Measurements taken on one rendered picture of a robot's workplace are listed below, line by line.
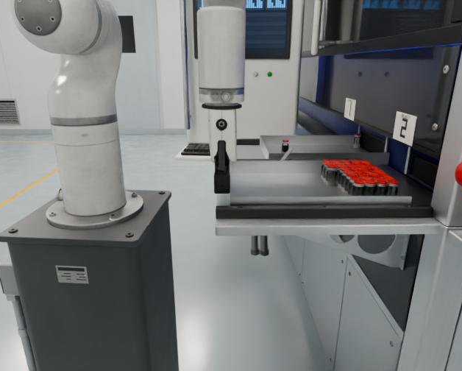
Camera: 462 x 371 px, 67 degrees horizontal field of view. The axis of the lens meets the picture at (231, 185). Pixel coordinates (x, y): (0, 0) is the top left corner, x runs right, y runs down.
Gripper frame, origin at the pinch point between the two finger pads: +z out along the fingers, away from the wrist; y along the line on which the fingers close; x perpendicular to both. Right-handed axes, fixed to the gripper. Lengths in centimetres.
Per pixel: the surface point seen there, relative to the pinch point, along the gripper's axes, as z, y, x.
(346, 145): 4, 52, -43
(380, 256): 16.3, -1.2, -34.0
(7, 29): -73, 544, 343
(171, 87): 15, 544, 89
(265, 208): 2.3, -7.9, -7.9
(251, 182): 4.0, 12.0, -7.0
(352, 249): 14.5, -1.2, -27.8
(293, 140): 2, 54, -25
